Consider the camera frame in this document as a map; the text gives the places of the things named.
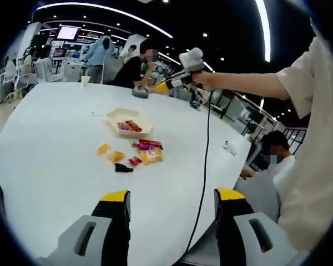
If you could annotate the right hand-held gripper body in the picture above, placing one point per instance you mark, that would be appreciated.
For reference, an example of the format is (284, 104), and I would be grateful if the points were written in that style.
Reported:
(191, 59)

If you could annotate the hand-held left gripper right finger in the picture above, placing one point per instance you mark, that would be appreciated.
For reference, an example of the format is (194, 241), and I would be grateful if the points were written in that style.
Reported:
(230, 221)

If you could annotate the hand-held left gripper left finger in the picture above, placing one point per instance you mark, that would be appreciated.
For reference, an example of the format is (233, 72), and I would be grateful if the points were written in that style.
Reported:
(113, 227)

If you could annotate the pink food tongs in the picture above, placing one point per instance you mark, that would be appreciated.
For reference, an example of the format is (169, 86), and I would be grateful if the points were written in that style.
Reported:
(155, 84)

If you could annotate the beige hexagonal food container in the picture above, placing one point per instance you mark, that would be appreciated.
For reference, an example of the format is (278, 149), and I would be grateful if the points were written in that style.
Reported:
(122, 115)

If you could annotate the long red food bar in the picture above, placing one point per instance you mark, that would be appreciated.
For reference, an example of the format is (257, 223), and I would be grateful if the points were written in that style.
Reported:
(151, 143)

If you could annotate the brown purple food packet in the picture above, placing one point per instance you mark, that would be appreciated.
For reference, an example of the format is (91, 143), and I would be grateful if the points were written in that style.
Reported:
(123, 126)

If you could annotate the small red food packet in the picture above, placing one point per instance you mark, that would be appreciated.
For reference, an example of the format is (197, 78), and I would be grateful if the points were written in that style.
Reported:
(135, 160)

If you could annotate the small orange white food packet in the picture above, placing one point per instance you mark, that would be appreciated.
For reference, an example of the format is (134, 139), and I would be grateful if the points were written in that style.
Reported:
(134, 144)

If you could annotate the orange yellow food packet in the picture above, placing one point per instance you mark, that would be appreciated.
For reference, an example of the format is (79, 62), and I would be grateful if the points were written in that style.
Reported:
(152, 156)

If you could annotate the yellow clear food packet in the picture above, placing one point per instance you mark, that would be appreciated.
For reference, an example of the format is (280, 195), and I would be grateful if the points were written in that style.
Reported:
(102, 149)

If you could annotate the person's right hand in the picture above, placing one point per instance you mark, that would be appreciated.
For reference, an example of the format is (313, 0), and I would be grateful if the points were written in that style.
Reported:
(204, 80)

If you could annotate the blue cloth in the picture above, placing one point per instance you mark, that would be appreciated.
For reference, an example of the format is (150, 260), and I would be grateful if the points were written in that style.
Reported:
(195, 105)

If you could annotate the ceiling light strip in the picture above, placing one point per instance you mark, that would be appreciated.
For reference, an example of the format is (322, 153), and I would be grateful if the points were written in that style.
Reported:
(265, 33)
(167, 33)

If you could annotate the grey headset device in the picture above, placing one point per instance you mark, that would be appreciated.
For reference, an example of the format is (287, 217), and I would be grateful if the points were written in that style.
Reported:
(140, 92)

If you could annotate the grey fabric chair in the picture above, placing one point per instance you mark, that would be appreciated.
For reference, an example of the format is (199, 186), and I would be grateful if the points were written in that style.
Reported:
(259, 194)

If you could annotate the grey office chair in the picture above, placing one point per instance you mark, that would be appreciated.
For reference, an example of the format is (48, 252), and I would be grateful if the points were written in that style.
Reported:
(109, 69)

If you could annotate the small white device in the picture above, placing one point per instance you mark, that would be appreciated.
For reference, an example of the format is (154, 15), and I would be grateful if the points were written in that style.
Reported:
(229, 147)

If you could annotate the white paper cup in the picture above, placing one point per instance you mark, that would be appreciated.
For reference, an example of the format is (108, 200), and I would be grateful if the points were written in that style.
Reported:
(84, 81)

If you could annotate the operator in beige shirt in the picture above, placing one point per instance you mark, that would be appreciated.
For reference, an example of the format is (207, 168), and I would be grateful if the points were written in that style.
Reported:
(316, 144)

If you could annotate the white bright display screen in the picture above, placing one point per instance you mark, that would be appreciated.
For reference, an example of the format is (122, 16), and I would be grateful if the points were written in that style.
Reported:
(67, 32)

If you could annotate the small pink desk monitor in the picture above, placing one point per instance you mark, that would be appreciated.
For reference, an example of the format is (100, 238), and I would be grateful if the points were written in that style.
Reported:
(59, 52)

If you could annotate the white office chair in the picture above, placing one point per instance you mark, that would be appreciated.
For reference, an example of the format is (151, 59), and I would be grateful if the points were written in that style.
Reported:
(11, 73)

